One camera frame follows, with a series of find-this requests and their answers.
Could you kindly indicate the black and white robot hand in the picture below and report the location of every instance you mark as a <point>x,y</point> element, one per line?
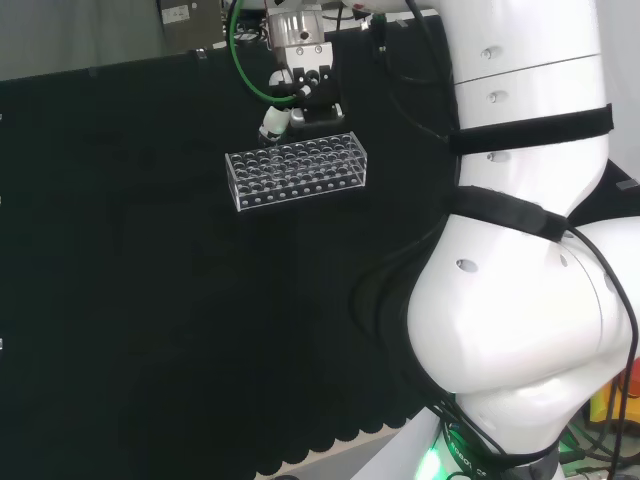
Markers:
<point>315,85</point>

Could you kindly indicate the clear plastic test tube rack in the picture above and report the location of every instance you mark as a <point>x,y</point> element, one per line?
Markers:
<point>300,175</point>

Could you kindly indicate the clear cloth clip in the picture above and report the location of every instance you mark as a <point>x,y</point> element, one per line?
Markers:
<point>200,54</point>

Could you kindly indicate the grey metal cabinet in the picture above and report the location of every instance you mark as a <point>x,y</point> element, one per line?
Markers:
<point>192,25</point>

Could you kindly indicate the black bench cloth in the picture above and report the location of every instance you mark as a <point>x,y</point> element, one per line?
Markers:
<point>150,300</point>

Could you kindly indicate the yellow box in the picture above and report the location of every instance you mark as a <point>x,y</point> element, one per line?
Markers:
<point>600,407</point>

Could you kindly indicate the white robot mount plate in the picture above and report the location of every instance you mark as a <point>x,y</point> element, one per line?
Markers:
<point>400,450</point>

